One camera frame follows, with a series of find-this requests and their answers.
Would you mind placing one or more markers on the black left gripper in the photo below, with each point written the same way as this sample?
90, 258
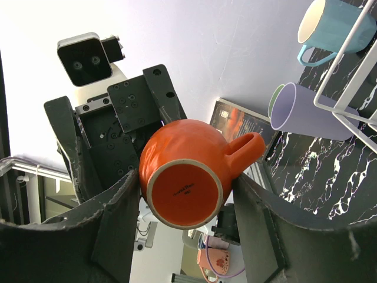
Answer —
116, 125

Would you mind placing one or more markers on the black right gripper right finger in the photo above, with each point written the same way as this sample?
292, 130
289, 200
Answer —
283, 243

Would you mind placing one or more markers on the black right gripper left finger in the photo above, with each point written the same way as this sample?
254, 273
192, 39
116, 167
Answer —
93, 242

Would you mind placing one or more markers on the orange mug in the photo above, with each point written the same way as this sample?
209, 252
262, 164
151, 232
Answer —
187, 168

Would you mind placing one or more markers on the purple cup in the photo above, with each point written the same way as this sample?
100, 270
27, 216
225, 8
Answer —
295, 112

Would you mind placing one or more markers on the white wire dish rack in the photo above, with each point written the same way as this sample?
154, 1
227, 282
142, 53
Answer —
348, 90

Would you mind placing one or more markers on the green cup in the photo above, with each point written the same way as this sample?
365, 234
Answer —
273, 99

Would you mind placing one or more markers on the light blue mug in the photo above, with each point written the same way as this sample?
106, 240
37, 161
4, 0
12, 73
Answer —
326, 25

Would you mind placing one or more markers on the pink floral mug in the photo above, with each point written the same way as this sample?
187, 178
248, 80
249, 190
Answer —
219, 258

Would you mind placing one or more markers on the dark book orange sky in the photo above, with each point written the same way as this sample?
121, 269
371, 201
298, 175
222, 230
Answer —
233, 121

